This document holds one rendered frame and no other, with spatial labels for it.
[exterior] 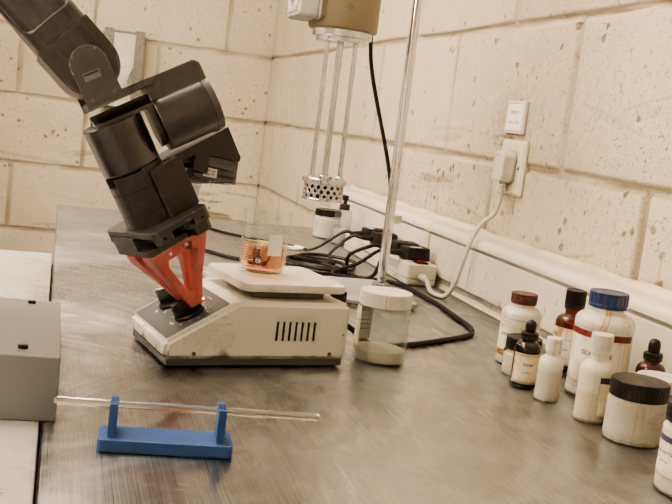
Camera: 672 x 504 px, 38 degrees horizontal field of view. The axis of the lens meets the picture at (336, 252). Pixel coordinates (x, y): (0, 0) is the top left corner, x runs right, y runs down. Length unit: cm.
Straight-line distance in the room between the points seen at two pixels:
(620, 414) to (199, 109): 48
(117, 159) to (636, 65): 68
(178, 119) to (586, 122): 64
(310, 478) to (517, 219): 88
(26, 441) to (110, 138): 31
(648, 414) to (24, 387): 54
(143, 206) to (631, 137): 64
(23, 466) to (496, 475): 36
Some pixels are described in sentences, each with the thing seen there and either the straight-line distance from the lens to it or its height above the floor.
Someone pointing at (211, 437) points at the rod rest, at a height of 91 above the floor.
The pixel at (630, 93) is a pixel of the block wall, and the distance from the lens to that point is 131.
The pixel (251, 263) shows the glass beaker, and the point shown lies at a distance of 104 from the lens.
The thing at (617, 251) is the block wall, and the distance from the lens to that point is 129.
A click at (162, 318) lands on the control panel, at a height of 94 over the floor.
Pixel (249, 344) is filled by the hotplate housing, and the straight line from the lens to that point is 101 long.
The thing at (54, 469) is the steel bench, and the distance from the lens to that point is 72.
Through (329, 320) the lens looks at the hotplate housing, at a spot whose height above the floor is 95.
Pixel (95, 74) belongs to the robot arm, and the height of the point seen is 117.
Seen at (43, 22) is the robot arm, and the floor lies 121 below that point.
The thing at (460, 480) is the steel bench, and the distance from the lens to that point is 78.
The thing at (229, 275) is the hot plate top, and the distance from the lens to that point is 104.
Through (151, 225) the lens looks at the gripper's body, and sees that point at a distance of 96.
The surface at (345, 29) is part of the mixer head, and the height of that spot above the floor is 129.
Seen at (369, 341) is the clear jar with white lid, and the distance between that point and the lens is 108.
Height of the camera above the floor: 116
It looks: 7 degrees down
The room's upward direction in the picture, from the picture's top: 7 degrees clockwise
